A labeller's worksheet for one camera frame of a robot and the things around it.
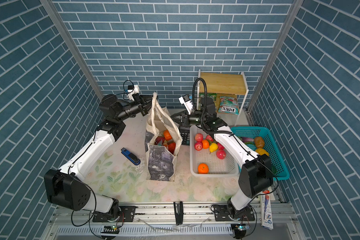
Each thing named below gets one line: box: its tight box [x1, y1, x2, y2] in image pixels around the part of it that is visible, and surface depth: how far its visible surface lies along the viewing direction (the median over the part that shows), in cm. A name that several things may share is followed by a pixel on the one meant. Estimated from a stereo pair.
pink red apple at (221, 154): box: [216, 149, 226, 160], surface depth 93 cm
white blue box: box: [260, 190, 274, 230], surface depth 74 cm
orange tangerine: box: [197, 163, 209, 174], surface depth 86 cm
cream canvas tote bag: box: [144, 91, 183, 182], surface depth 73 cm
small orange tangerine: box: [202, 139, 210, 149], surface depth 96 cm
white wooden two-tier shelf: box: [196, 68, 249, 126], surface depth 98 cm
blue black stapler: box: [121, 147, 141, 166], surface depth 93 cm
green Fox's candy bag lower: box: [218, 96, 240, 115], surface depth 101 cm
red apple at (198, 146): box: [194, 141, 203, 151], surface depth 96 cm
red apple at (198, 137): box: [194, 133, 204, 142], surface depth 100 cm
